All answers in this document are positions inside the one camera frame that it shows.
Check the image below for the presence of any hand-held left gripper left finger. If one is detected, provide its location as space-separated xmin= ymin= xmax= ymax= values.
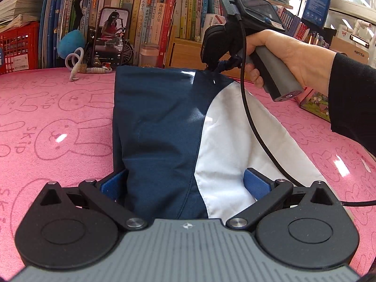
xmin=38 ymin=169 xmax=148 ymax=231

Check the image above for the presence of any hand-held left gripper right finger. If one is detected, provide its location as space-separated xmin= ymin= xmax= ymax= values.
xmin=226 ymin=167 xmax=338 ymax=231

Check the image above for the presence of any navy and white jacket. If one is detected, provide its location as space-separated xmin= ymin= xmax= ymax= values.
xmin=112 ymin=65 xmax=329 ymax=221

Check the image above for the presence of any person's right forearm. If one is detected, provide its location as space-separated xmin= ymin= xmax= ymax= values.
xmin=323 ymin=50 xmax=376 ymax=156

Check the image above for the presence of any person's right hand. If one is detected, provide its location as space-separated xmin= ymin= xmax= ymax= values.
xmin=244 ymin=29 xmax=337 ymax=90

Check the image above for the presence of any wooden drawer organiser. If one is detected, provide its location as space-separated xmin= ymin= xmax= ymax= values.
xmin=164 ymin=25 xmax=255 ymax=82

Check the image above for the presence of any row of books on organiser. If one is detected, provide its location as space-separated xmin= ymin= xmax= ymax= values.
xmin=176 ymin=0 xmax=332 ymax=49

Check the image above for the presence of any row of upright books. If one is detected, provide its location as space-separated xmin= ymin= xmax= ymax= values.
xmin=41 ymin=0 xmax=206 ymax=68

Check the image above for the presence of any clear jar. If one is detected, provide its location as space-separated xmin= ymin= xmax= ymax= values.
xmin=139 ymin=43 xmax=161 ymax=68

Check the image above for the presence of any miniature bicycle model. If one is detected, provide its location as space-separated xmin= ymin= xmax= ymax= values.
xmin=85 ymin=39 xmax=134 ymax=67

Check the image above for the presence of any colourful tin box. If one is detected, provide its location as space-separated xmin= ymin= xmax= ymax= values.
xmin=294 ymin=86 xmax=331 ymax=122

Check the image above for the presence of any pink rabbit print towel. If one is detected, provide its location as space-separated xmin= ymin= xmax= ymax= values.
xmin=0 ymin=66 xmax=376 ymax=282

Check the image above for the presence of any smartphone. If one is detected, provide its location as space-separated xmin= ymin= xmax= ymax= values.
xmin=92 ymin=7 xmax=130 ymax=68

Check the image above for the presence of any blue carton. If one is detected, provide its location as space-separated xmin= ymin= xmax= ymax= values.
xmin=301 ymin=0 xmax=334 ymax=30

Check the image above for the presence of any cardboard box with clip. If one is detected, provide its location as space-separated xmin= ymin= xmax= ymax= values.
xmin=330 ymin=28 xmax=372 ymax=65

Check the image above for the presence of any blue plush ball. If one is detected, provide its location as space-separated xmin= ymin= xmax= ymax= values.
xmin=57 ymin=29 xmax=85 ymax=59

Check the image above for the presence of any red plastic crate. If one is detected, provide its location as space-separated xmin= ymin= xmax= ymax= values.
xmin=0 ymin=21 xmax=42 ymax=75

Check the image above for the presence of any stack of magazines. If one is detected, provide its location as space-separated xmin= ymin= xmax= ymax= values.
xmin=0 ymin=0 xmax=46 ymax=33

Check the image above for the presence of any black cable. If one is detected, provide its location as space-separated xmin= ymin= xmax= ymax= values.
xmin=235 ymin=15 xmax=376 ymax=208

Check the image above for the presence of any white rope lanyard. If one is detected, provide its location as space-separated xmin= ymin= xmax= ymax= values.
xmin=65 ymin=47 xmax=114 ymax=82

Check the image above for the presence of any black strap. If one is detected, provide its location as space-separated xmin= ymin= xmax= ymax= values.
xmin=73 ymin=0 xmax=97 ymax=36

